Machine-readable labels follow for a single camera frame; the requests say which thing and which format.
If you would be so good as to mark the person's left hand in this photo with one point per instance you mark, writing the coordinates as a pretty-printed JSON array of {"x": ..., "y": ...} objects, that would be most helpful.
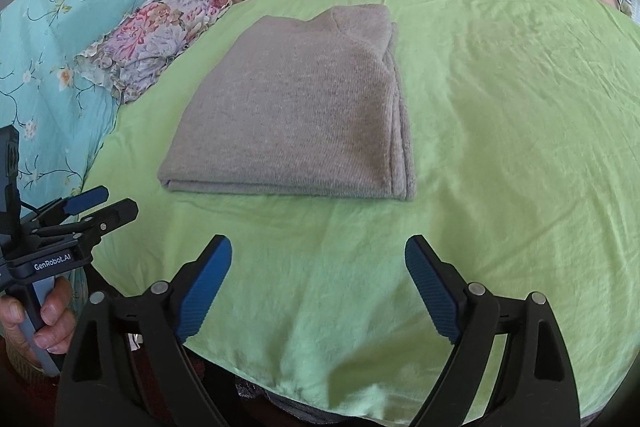
[{"x": 57, "y": 312}]

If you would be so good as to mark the floral patterned pillow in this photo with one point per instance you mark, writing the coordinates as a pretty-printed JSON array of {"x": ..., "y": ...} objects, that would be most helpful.
[{"x": 150, "y": 37}]

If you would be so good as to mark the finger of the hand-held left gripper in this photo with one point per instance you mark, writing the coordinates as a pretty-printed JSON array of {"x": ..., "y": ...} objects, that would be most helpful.
[
  {"x": 87, "y": 201},
  {"x": 117, "y": 213}
]

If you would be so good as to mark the grey knit sweater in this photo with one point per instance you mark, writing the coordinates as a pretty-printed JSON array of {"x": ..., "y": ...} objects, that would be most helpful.
[{"x": 300, "y": 107}]

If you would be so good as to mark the teal floral quilt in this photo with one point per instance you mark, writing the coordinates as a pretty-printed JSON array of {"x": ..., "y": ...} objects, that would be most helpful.
[{"x": 65, "y": 32}]

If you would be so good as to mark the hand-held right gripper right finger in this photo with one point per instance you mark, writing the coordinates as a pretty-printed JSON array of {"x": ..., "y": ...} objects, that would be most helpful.
[{"x": 432, "y": 292}]

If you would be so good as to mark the light green bed sheet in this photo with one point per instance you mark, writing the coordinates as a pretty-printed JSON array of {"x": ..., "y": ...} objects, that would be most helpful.
[{"x": 500, "y": 132}]

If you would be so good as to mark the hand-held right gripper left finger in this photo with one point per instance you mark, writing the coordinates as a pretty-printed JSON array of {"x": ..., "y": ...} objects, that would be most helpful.
[{"x": 205, "y": 292}]

